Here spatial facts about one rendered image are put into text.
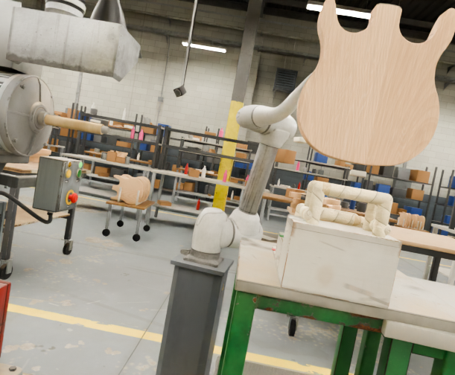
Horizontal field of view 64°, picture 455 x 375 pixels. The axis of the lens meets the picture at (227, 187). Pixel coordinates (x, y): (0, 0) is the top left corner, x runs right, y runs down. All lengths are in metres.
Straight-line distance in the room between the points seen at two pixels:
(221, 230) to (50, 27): 1.17
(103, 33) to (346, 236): 0.82
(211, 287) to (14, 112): 1.14
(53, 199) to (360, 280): 1.09
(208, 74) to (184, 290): 11.04
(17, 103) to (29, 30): 0.21
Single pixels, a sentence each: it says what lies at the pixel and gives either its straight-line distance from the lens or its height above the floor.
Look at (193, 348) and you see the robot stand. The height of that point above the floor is 0.29.
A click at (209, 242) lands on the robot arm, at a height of 0.81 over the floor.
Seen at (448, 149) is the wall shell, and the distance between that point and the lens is 13.74.
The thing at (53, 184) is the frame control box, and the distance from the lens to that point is 1.50.
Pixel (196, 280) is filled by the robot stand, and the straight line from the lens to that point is 1.85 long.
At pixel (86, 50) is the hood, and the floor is 1.44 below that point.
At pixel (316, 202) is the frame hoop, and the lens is 0.94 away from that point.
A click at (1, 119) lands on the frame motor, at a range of 1.23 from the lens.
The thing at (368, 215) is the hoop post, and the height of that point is 1.14.
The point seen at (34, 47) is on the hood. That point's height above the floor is 1.43.
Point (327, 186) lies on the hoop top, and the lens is 0.95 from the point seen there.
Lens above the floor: 1.21
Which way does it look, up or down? 4 degrees down
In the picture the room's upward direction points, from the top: 10 degrees clockwise
